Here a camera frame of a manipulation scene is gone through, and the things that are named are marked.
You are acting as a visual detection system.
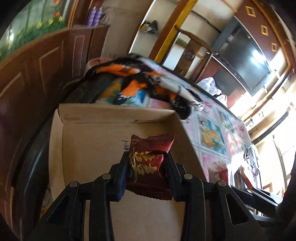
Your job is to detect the black flat screen television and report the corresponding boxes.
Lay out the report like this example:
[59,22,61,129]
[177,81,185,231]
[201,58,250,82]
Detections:
[212,17,271,96]

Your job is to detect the black yellow item on shelf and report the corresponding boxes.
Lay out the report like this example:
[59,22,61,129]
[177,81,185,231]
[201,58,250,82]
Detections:
[140,20,159,34]

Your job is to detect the flower mural panel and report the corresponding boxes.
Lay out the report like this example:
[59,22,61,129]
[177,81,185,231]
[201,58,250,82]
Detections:
[1,1,71,61]

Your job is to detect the right purple bottle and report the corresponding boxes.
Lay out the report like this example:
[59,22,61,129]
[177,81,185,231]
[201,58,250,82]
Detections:
[93,8,103,27]

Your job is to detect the purple bottle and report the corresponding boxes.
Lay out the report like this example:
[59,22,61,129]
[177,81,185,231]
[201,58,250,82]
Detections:
[93,8,103,27]
[87,7,97,27]

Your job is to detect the left purple bottle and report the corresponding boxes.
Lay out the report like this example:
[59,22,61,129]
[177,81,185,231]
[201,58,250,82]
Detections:
[87,7,97,27]

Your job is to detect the colourful fruit print tablecloth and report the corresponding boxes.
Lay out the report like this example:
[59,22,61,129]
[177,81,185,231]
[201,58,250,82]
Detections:
[95,57,261,189]

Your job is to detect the orange black white cloth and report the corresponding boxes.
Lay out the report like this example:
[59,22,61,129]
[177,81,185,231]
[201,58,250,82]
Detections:
[84,54,205,120]

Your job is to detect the dark wooden cabinet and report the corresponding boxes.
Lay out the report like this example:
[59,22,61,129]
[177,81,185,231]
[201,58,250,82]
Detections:
[1,25,109,234]

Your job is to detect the brown cardboard box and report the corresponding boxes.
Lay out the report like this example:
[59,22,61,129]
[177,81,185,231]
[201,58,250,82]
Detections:
[49,103,205,240]

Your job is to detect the white plastic bag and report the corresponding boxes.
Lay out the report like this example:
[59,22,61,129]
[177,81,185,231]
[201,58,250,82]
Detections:
[197,77,228,107]

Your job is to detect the dark red snack packet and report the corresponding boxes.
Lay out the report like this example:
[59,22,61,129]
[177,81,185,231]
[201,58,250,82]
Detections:
[126,133,175,200]

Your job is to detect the wooden chair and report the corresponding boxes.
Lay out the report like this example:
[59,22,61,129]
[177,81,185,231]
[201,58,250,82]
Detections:
[161,26,218,77]

